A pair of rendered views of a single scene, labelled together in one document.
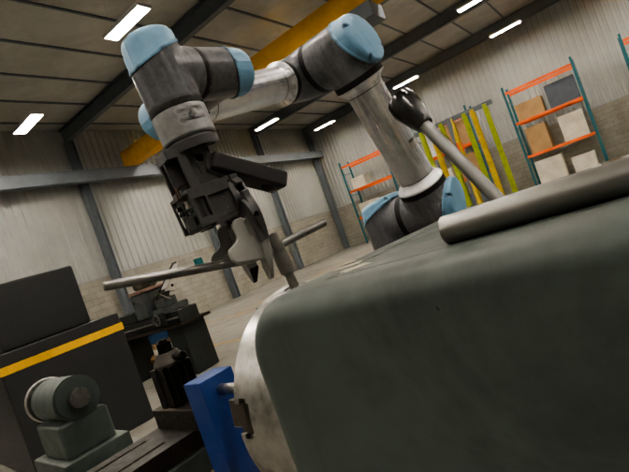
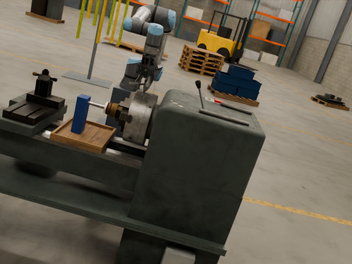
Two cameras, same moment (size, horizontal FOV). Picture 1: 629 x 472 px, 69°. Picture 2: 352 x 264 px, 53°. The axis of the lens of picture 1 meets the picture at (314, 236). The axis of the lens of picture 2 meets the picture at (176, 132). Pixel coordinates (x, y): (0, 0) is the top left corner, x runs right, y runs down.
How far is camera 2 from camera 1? 1.59 m
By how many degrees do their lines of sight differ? 46
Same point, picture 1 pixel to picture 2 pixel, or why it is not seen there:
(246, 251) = (147, 84)
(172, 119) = (154, 50)
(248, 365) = (135, 108)
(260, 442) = (131, 124)
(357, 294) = (187, 113)
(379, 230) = (133, 69)
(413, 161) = (160, 58)
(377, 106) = (163, 40)
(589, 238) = (217, 121)
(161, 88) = (156, 42)
